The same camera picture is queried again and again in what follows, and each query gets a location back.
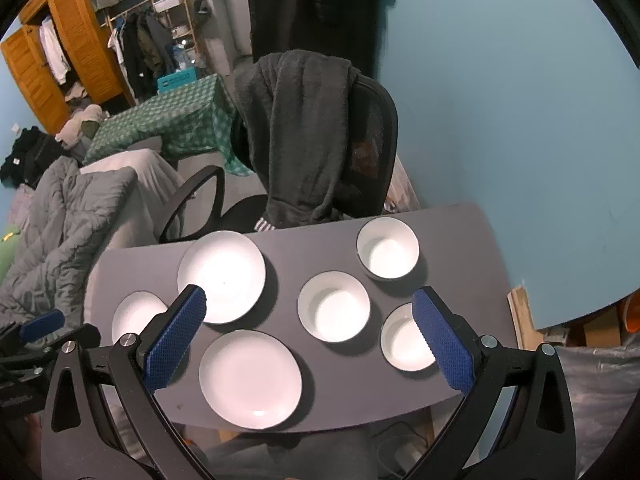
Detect bed with white sheet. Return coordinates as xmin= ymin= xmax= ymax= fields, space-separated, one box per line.
xmin=80 ymin=148 xmax=186 ymax=249

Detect dark grey fleece hoodie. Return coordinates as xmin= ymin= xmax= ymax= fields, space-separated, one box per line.
xmin=235 ymin=50 xmax=359 ymax=232

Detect grey quilted duvet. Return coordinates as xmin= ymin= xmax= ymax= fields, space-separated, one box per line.
xmin=1 ymin=157 xmax=138 ymax=335

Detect wooden shelf unit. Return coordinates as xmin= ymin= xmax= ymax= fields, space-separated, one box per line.
xmin=151 ymin=0 xmax=207 ymax=73

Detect green checkered cloth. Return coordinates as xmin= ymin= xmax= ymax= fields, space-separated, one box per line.
xmin=82 ymin=75 xmax=252 ymax=177

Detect clothes rack with dark clothes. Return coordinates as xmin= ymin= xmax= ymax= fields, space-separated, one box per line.
xmin=91 ymin=0 xmax=178 ymax=102

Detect teal plastic crate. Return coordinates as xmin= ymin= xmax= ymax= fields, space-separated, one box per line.
xmin=156 ymin=67 xmax=198 ymax=94

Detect small white plate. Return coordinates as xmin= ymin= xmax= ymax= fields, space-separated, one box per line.
xmin=112 ymin=290 xmax=167 ymax=344

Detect wooden louvred wardrobe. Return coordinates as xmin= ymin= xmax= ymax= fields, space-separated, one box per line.
xmin=1 ymin=0 xmax=134 ymax=136

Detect black mesh office chair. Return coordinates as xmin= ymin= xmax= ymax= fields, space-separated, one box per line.
xmin=154 ymin=75 xmax=398 ymax=244

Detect white bowl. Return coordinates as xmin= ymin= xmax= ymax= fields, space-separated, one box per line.
xmin=297 ymin=271 xmax=371 ymax=344
xmin=356 ymin=216 xmax=420 ymax=281
xmin=380 ymin=304 xmax=435 ymax=373

